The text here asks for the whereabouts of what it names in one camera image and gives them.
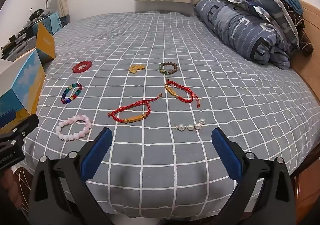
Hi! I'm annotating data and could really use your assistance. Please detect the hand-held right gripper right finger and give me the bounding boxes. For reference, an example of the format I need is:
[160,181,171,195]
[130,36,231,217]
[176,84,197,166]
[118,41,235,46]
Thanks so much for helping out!
[207,127,297,225]

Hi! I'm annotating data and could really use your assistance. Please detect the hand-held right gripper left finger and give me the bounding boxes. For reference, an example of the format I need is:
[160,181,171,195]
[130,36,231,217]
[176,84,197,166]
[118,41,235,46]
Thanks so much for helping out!
[28,127,118,225]

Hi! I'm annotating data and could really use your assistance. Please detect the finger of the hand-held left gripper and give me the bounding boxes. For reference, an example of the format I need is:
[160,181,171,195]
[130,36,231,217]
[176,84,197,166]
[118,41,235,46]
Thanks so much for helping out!
[0,137,25,173]
[0,111,40,141]

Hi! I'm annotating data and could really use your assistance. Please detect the red bead bracelet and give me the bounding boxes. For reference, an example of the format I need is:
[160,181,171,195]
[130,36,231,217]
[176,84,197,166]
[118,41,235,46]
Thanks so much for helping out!
[72,61,92,73]

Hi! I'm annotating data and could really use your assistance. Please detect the brown wooden bead bracelet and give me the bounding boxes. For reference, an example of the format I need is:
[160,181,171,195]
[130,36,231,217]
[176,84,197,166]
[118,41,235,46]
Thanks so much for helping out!
[159,62,178,75]

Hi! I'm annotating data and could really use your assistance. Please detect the person's left hand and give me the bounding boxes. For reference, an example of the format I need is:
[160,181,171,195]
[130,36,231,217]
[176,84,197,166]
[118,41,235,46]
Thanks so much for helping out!
[0,168,24,209]

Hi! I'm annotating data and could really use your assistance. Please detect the blue and yellow cardboard box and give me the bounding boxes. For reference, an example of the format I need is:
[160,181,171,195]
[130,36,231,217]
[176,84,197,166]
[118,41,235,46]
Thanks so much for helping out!
[0,49,46,130]

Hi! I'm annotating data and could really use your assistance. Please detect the grey desk clutter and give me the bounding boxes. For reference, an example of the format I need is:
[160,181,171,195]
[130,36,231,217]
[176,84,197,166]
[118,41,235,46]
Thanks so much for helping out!
[0,21,42,62]

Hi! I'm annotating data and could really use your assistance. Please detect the teal storage case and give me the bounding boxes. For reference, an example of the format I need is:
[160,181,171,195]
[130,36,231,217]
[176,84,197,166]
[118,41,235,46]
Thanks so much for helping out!
[41,12,62,38]

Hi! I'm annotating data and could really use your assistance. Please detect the black desk device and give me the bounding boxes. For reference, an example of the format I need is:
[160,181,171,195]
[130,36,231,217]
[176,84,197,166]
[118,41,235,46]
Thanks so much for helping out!
[29,9,46,21]

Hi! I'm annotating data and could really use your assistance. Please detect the grey checked bed sheet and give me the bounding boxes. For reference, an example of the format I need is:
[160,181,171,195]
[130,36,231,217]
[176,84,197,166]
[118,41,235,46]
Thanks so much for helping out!
[19,11,320,221]

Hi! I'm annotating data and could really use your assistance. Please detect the folded blue patterned quilt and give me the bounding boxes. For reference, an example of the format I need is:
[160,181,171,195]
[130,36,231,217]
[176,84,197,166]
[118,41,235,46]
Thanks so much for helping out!
[194,0,292,70]

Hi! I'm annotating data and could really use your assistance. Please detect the brown patterned cloth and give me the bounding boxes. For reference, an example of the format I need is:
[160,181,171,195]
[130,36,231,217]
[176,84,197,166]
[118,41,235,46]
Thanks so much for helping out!
[228,0,314,57]

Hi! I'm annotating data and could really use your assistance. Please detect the wooden headboard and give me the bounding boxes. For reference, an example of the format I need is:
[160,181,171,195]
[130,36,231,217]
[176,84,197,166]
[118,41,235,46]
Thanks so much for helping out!
[287,0,320,106]

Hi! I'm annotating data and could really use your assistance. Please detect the pink bead bracelet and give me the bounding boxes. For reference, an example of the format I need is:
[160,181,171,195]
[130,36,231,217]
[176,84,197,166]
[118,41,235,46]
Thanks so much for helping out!
[55,114,92,142]

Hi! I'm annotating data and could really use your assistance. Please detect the white pearl chain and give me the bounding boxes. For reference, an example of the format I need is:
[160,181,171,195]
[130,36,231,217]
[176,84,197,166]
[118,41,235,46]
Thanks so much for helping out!
[176,118,206,131]

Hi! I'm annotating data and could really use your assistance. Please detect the multicolour glass bead bracelet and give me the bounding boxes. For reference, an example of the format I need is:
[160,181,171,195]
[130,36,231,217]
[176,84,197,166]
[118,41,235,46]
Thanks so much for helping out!
[61,82,83,104]

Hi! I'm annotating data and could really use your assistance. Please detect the large red cord bracelet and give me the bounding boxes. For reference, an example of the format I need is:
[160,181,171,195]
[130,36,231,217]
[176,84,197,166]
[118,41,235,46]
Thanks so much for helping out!
[107,93,164,124]

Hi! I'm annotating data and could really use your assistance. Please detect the small red cord bracelet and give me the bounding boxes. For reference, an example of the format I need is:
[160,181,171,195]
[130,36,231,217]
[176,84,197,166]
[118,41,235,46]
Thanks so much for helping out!
[164,79,201,108]

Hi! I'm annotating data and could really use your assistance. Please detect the yellow bead bracelet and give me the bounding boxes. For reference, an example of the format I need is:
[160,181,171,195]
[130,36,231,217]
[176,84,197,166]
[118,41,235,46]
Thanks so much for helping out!
[129,64,147,74]

